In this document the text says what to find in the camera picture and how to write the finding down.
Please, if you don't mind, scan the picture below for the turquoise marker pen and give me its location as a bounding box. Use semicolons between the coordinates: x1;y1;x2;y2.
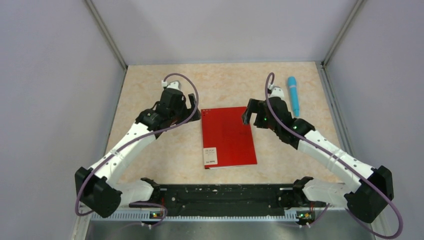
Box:
287;76;300;118

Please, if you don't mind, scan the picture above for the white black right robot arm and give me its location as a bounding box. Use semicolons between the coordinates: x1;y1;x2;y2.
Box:
241;97;394;224

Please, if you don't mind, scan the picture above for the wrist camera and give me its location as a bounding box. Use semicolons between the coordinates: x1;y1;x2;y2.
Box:
267;85;285;100
161;80;182;92

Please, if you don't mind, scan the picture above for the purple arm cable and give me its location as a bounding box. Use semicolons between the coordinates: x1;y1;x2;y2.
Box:
264;72;405;240
74;72;200;229

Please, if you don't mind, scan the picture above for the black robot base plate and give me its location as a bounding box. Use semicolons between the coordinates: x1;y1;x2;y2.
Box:
148;184;325;218

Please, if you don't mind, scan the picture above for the aluminium frame rail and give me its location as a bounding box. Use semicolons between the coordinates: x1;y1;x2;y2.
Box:
71;187;393;240

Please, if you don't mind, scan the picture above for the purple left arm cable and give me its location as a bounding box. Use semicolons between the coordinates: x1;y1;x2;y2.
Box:
74;72;200;229

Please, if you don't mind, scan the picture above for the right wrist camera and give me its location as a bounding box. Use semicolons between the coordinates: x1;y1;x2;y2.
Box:
267;85;285;100

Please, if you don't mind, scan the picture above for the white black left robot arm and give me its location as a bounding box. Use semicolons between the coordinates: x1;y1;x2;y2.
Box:
74;87;201;218

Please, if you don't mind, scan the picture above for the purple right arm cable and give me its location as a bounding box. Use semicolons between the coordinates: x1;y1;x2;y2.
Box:
264;72;405;240

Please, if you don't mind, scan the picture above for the red and black folder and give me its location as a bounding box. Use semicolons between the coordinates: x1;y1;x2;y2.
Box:
201;106;258;169

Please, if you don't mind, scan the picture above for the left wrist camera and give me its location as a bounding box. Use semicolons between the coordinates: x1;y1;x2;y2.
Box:
161;80;182;92

